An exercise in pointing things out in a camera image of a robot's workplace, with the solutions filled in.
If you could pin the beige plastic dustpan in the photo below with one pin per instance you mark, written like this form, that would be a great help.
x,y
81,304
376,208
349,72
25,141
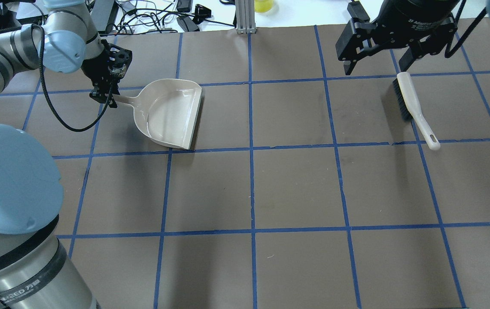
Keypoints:
x,y
166,111

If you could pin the white hand brush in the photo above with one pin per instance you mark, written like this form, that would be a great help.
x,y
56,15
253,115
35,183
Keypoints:
x,y
410,108

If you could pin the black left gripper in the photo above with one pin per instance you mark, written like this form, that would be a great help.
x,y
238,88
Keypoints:
x,y
97,72

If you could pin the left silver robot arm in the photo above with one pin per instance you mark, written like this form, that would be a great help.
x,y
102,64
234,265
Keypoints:
x,y
35,269

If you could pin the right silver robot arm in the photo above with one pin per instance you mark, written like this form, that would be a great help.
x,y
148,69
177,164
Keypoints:
x,y
450,49

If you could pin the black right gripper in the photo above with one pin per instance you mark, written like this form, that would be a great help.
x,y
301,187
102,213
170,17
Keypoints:
x,y
416,16

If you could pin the black power adapter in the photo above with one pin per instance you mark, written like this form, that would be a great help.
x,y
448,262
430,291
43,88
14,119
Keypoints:
x,y
357,11

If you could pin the aluminium frame post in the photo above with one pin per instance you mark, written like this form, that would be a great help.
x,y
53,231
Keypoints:
x,y
245,17

